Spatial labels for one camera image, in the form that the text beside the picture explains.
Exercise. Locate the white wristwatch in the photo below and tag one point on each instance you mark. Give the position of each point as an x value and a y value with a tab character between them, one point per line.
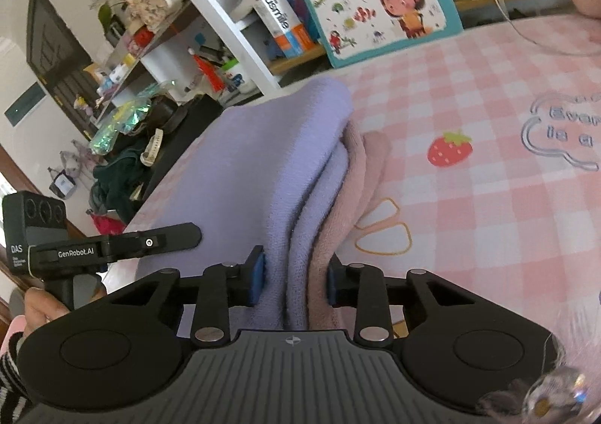
154	147

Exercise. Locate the iridescent plastic bag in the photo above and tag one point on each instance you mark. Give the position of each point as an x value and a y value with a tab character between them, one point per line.
122	123

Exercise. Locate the white wooden bookshelf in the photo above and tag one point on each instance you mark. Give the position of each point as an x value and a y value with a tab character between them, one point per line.
220	20

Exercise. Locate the red round jar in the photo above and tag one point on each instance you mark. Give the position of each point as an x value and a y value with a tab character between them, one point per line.
143	35

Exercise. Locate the dark green wall plate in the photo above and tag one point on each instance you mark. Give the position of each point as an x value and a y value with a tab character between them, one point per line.
26	104

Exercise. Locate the black box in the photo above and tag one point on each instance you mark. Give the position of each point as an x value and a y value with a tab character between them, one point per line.
188	142

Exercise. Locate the white and orange toothpaste box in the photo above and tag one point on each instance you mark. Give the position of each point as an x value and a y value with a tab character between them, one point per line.
281	24

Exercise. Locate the dark wooden door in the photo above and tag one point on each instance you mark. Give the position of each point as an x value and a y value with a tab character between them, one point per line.
56	53

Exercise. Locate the person's left hand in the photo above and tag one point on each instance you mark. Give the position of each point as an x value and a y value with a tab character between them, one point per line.
42	306

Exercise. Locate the person's left forearm striped sleeve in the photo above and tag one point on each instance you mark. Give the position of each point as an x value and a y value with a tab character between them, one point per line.
11	372

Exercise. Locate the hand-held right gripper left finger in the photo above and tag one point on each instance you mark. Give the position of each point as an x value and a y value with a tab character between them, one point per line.
257	278

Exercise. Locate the white jar with green lid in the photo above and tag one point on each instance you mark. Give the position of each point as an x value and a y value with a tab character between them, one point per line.
237	78

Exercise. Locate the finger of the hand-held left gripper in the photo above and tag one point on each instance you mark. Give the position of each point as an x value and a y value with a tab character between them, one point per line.
155	241

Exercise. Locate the pink checked cartoon tablecloth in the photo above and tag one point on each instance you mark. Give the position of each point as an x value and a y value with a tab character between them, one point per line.
469	217

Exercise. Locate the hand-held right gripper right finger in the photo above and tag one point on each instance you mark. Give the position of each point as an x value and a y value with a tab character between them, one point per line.
333	283

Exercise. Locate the pink and purple sweater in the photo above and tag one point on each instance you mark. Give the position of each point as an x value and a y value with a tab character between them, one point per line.
263	161

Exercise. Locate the dark green cloth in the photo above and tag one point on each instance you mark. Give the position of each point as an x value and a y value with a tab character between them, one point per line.
119	184

